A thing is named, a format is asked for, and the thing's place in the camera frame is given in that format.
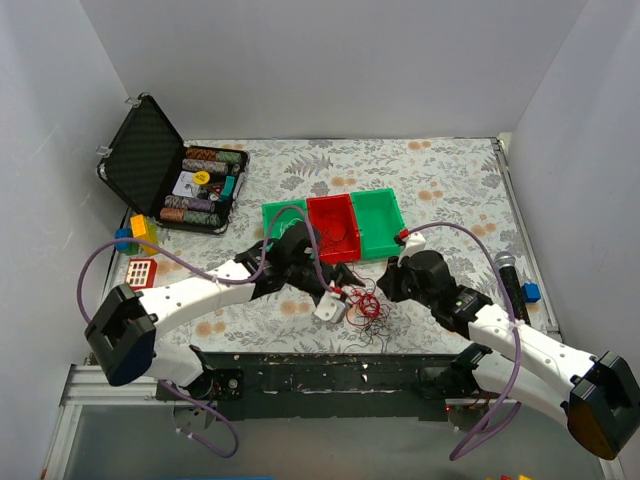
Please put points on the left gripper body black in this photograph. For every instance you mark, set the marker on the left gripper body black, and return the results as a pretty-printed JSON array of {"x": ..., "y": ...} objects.
[{"x": 326, "y": 279}]

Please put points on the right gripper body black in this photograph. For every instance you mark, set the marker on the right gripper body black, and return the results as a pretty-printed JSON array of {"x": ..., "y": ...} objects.
[{"x": 393, "y": 279}]

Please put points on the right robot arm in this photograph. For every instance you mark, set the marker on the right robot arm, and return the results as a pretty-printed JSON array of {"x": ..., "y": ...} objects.
[{"x": 595, "y": 397}]

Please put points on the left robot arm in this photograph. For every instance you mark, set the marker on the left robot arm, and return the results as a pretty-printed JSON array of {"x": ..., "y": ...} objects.
[{"x": 127, "y": 333}]

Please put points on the red plastic bin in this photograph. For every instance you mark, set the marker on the red plastic bin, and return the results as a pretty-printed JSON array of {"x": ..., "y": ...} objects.
[{"x": 334, "y": 218}]

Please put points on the green plastic bin left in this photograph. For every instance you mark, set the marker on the green plastic bin left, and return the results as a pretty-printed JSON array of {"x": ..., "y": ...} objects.
[{"x": 286, "y": 223}]

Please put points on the green plastic bin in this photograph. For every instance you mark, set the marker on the green plastic bin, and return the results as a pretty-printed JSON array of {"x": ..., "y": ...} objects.
[
  {"x": 286, "y": 223},
  {"x": 379, "y": 220}
]

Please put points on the green plastic bin right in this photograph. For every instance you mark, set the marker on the green plastic bin right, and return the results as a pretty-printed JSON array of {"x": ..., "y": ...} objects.
[{"x": 379, "y": 220}]

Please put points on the black microphone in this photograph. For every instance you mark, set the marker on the black microphone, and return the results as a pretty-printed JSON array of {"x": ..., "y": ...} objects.
[{"x": 505, "y": 262}]

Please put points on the small blue toy brick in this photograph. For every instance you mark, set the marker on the small blue toy brick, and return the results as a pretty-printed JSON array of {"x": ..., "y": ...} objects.
[{"x": 531, "y": 292}]

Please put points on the black poker chip case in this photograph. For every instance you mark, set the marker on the black poker chip case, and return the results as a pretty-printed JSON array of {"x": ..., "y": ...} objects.
[{"x": 149, "y": 166}]

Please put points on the yellow poker dealer chip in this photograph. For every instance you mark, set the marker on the yellow poker dealer chip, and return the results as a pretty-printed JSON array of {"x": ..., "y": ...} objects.
[{"x": 201, "y": 177}]

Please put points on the red white toy brick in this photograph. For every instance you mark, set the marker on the red white toy brick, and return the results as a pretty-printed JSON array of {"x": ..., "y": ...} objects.
[{"x": 141, "y": 273}]

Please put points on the yellow toy brick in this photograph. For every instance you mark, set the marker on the yellow toy brick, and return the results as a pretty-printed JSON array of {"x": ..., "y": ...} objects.
[{"x": 143, "y": 229}]

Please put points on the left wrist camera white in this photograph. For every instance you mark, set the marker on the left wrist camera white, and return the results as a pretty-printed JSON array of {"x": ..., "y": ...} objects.
[{"x": 330, "y": 308}]

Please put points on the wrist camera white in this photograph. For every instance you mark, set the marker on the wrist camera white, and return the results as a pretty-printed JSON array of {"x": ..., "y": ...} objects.
[
  {"x": 411, "y": 242},
  {"x": 330, "y": 308}
]

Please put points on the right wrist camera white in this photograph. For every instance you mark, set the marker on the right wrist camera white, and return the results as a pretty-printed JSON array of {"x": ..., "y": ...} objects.
[{"x": 411, "y": 242}]

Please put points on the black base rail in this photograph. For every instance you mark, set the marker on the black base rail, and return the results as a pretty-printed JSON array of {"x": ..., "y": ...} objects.
[{"x": 314, "y": 386}]

